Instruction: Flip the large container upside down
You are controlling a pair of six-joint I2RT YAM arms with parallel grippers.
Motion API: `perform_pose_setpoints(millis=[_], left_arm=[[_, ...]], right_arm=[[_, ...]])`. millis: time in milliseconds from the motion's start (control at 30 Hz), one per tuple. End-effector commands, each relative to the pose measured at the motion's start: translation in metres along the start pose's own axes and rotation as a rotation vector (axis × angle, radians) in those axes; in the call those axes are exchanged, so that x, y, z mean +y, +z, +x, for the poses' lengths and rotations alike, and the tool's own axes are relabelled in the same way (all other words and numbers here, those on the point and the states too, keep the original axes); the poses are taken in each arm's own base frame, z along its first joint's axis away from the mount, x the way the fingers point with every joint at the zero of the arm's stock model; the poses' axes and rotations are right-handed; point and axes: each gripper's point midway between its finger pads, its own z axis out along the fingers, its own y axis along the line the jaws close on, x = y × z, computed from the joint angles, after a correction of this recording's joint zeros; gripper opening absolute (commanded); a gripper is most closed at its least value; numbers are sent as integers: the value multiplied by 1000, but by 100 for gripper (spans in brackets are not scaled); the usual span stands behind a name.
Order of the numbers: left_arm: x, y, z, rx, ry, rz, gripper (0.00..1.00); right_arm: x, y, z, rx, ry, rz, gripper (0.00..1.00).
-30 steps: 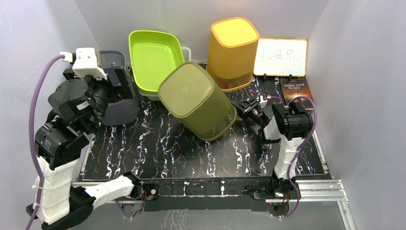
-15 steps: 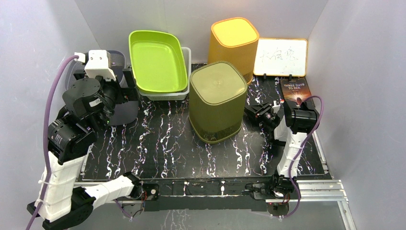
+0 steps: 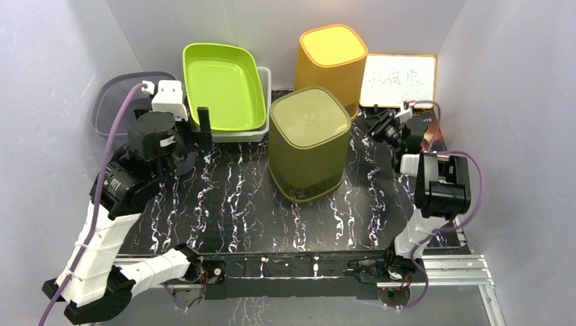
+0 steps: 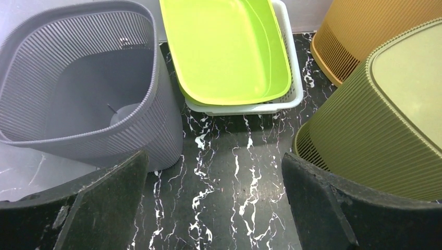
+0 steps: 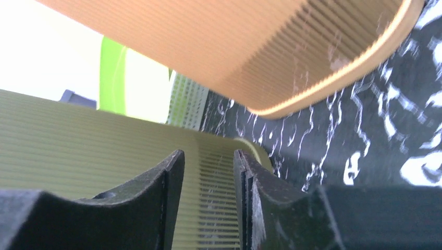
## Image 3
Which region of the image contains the small whiteboard with yellow frame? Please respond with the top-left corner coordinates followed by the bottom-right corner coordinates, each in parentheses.
top-left (359, 54), bottom-right (437, 108)

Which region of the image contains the dark paperback book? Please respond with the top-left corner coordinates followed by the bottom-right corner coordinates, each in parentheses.
top-left (414, 109), bottom-right (446, 151)

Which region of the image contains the orange mesh basket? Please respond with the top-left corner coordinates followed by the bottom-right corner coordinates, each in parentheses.
top-left (293, 24), bottom-right (368, 120)

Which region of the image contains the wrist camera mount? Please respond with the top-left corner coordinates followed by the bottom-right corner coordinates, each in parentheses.
top-left (394, 100), bottom-right (416, 124)
top-left (141, 80), bottom-right (190, 122)

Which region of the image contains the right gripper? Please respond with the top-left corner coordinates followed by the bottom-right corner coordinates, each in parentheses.
top-left (354, 109), bottom-right (403, 149)

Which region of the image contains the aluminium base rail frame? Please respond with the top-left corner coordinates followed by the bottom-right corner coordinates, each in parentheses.
top-left (79, 157), bottom-right (507, 326)

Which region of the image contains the olive green mesh basket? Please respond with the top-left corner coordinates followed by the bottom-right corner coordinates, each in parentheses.
top-left (268, 87), bottom-right (352, 204)

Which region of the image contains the white perforated plastic basket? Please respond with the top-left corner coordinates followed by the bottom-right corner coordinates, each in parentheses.
top-left (185, 60), bottom-right (268, 143)

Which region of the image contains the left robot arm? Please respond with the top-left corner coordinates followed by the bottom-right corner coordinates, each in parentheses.
top-left (42, 107), bottom-right (212, 325)

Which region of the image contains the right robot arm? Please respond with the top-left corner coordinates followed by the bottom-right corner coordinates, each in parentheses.
top-left (348, 109), bottom-right (471, 283)

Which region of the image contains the lime green plastic tray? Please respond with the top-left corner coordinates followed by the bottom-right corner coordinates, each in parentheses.
top-left (182, 42), bottom-right (267, 132)

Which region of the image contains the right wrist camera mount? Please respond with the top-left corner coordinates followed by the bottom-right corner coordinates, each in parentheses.
top-left (394, 100), bottom-right (416, 124)

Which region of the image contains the grey mesh basket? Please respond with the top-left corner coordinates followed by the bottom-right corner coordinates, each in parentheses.
top-left (92, 71), bottom-right (198, 179)

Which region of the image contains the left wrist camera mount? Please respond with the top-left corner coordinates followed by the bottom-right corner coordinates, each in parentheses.
top-left (141, 80), bottom-right (190, 122)

